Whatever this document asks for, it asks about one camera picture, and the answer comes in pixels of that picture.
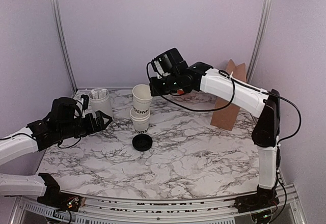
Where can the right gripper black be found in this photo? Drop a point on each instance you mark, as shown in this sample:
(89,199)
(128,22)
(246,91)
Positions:
(155,91)

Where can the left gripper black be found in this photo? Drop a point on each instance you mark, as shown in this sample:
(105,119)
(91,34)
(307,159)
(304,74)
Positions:
(93,127)

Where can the white paper cup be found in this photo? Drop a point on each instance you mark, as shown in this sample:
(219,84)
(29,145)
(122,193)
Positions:
(141,98)

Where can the black plastic cup lid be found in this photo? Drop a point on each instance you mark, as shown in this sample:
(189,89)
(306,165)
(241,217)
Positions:
(142,142)

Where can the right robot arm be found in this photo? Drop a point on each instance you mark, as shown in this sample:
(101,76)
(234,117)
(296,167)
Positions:
(264,107)

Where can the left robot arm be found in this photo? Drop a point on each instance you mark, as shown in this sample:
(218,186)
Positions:
(15,147)

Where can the orange white bowl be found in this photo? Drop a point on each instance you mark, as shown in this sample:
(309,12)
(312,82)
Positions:
(180,92)

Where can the grey cylindrical canister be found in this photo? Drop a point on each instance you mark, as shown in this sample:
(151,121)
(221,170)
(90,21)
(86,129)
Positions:
(103,105)

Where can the white sugar packets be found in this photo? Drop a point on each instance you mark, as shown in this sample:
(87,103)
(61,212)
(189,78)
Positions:
(98,93)

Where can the stack of white paper cups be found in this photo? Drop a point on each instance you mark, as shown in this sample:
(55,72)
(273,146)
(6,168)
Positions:
(140,120)

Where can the brown paper bag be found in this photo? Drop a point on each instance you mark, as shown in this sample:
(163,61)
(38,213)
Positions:
(226,118)

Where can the front aluminium rail base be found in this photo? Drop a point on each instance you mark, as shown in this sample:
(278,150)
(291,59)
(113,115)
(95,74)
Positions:
(236,208)

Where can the left aluminium frame post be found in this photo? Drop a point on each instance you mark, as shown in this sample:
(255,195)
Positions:
(63,45)

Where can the aluminium frame post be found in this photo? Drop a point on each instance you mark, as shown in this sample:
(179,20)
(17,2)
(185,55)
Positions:
(63,45)
(266,7)

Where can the right aluminium frame post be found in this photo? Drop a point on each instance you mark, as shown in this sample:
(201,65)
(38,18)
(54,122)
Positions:
(266,7)

